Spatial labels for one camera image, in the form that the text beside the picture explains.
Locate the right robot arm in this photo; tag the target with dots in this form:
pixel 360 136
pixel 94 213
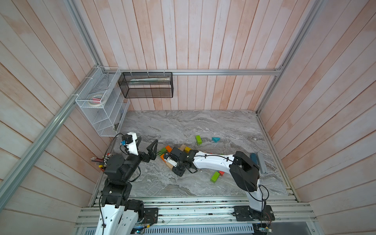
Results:
pixel 241 167

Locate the tape roll on shelf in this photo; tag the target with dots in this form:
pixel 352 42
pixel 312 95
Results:
pixel 97 100

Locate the green block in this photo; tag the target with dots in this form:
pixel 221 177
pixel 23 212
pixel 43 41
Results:
pixel 198 140
pixel 215 177
pixel 162 151

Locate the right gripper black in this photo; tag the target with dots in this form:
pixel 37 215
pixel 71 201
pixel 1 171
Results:
pixel 177 173

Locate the natural wood block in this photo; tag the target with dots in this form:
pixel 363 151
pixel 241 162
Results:
pixel 182 147
pixel 169 165

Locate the white wire shelf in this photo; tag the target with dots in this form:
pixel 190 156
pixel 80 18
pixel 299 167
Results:
pixel 107 119

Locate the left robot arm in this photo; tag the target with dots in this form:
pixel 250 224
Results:
pixel 120 215

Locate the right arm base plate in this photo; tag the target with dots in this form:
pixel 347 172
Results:
pixel 245 213

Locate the teal stapler tool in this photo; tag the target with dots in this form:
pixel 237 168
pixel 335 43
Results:
pixel 254 158

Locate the teal triangle block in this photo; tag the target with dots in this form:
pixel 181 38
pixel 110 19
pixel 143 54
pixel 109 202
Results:
pixel 216 139

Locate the black mesh basket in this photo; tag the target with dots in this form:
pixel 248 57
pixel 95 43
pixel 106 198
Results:
pixel 146 85

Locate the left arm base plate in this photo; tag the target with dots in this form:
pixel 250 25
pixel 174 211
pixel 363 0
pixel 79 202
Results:
pixel 151 215

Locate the yellow rectangular block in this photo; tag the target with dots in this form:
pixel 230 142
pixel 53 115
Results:
pixel 187 149

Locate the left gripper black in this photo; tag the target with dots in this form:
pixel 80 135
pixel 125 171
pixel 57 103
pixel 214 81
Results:
pixel 152 155

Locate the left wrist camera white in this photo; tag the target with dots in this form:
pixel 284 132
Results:
pixel 129 143

